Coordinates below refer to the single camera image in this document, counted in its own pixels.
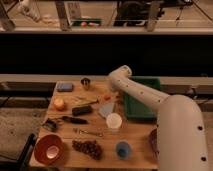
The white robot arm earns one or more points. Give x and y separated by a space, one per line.
181 138

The small metal cup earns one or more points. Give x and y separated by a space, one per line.
86 83

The white plastic cup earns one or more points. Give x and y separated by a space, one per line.
113 122

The blue plastic cup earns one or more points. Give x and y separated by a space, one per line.
123 150

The green plastic tray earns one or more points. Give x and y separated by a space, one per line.
136 110

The black rectangular case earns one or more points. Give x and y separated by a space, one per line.
81 110

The blue sponge block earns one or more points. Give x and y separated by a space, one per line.
64 87

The orange round fruit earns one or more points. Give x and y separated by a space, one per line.
59 104

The bunch of dark grapes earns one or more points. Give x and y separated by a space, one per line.
91 148

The black binder clip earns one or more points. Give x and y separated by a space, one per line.
50 125

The purple bowl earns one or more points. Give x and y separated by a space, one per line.
153 141

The orange red bowl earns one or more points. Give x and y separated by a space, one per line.
48 149

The black chair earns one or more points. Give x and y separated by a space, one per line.
17 164

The wooden handled utensil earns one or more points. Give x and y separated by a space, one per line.
85 101

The black handled tool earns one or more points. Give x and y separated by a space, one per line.
74 120

